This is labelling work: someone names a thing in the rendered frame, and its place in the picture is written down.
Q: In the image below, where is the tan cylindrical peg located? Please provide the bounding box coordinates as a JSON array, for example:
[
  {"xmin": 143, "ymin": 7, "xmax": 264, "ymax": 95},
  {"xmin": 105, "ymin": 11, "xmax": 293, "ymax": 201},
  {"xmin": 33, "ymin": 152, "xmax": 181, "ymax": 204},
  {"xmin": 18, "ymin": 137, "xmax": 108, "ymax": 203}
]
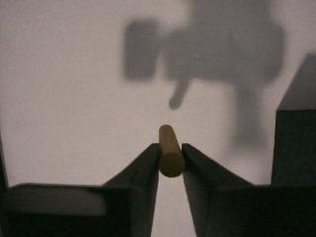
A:
[{"xmin": 158, "ymin": 124, "xmax": 186, "ymax": 178}]

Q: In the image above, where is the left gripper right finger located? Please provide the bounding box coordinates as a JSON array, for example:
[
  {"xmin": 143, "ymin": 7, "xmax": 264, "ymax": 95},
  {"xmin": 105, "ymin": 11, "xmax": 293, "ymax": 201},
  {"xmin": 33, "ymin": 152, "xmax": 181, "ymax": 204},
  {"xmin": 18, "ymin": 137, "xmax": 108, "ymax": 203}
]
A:
[{"xmin": 182, "ymin": 143, "xmax": 316, "ymax": 237}]

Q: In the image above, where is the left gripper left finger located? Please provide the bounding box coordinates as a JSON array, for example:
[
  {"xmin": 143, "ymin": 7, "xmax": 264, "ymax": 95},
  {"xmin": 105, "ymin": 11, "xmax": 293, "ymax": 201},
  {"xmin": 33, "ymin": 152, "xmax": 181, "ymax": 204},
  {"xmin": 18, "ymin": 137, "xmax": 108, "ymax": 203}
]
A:
[{"xmin": 1, "ymin": 143, "xmax": 159, "ymax": 237}]

